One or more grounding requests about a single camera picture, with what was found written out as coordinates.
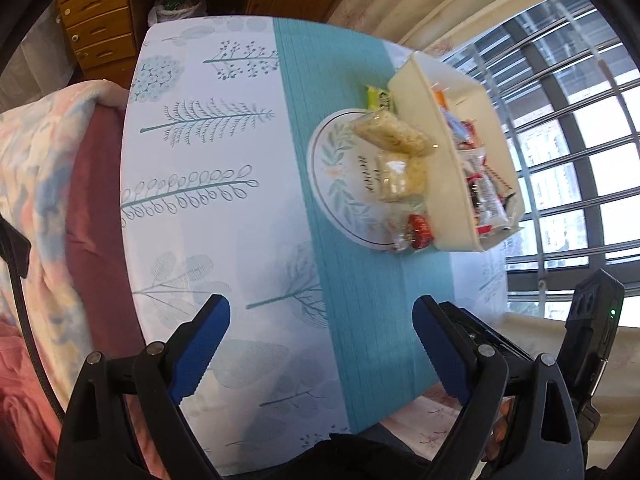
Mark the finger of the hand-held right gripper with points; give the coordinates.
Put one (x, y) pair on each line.
(492, 337)

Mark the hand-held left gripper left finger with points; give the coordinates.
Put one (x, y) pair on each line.
(200, 355)

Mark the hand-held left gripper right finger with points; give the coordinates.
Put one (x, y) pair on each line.
(445, 360)

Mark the red snack packet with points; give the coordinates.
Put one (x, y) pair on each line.
(419, 230)

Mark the white packet red print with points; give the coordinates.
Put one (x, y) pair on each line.
(487, 182)

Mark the beige cracker packet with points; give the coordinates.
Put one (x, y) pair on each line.
(400, 177)

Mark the orange cracker packet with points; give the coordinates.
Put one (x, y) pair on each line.
(470, 135)

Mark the white plate leaf print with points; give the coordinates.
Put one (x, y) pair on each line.
(340, 170)

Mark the small blue snack packet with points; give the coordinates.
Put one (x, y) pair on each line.
(453, 122)

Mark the beige roll snack packet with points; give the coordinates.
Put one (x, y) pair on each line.
(390, 132)

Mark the white plastic storage bin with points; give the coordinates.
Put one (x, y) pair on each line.
(425, 110)

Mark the orange and white snack packet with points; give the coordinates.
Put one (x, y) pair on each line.
(439, 96)

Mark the person's right hand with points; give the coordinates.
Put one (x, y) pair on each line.
(501, 425)

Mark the pink floral cloth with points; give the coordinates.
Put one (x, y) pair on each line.
(430, 425)

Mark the maroon bed sheet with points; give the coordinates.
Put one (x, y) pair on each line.
(95, 210)

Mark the pink bedding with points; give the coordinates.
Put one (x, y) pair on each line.
(20, 410)

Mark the window with metal bars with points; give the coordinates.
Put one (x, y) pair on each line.
(575, 110)

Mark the pastel floral blanket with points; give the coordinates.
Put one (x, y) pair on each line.
(35, 160)

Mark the small green snack packet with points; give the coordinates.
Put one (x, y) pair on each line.
(378, 98)

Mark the cabinet with white lace cover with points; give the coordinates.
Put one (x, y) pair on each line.
(40, 60)

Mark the cream floral curtain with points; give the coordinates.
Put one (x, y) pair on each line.
(425, 5)

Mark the plastic bag under desk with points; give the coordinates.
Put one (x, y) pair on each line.
(175, 7)

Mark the wooden desk with drawers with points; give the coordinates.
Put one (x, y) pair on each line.
(100, 20)

